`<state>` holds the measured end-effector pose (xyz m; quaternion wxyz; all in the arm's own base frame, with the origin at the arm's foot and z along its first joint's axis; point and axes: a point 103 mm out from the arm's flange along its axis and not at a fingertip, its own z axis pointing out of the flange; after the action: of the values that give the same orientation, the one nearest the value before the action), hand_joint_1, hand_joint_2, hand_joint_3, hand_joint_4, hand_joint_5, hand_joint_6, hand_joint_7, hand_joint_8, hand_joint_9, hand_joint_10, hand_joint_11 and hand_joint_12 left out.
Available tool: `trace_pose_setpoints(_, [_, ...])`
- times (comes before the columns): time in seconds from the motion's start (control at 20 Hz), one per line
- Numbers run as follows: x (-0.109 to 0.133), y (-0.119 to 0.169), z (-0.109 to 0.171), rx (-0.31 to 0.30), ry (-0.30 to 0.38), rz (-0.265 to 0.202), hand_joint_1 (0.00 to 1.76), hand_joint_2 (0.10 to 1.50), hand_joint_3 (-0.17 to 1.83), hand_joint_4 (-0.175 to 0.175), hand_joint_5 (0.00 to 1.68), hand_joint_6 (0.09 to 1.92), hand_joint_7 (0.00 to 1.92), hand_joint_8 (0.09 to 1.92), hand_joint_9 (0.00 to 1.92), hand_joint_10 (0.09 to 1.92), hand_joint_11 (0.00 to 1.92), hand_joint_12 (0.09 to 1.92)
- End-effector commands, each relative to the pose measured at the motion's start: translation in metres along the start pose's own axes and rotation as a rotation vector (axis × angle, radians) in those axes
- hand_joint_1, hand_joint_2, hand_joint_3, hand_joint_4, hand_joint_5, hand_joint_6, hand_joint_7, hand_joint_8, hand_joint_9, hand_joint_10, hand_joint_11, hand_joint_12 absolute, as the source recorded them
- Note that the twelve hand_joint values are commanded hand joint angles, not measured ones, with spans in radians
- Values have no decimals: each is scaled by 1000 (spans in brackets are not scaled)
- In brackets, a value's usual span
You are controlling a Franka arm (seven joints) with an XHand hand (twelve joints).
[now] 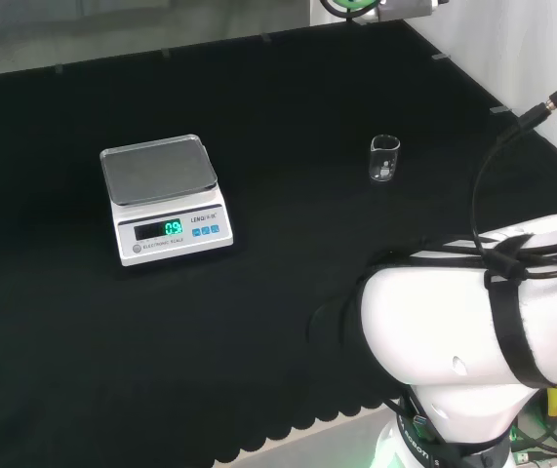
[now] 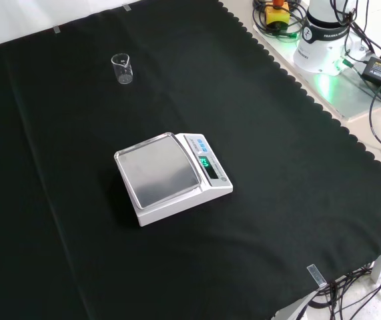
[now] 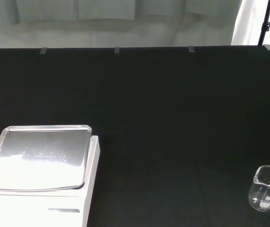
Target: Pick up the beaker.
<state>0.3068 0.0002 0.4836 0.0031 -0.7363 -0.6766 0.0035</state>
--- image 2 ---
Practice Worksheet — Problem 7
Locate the small clear glass beaker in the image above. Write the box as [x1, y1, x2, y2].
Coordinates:
[111, 53, 134, 85]

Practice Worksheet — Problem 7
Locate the white electronic balance steel pan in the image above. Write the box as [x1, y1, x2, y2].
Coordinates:
[113, 131, 234, 228]

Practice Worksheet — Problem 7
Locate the black bench cloth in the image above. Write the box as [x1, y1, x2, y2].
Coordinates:
[0, 0, 381, 320]

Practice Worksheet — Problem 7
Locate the yellow stop button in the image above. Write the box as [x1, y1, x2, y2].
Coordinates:
[265, 0, 292, 29]

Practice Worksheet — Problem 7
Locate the green cable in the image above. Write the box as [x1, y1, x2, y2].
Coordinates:
[270, 28, 304, 41]

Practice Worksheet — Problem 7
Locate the grey metal base plate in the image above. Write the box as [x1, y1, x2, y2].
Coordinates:
[252, 13, 381, 123]

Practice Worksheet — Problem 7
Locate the black floor cable bundle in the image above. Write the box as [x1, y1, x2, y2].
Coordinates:
[308, 263, 381, 320]

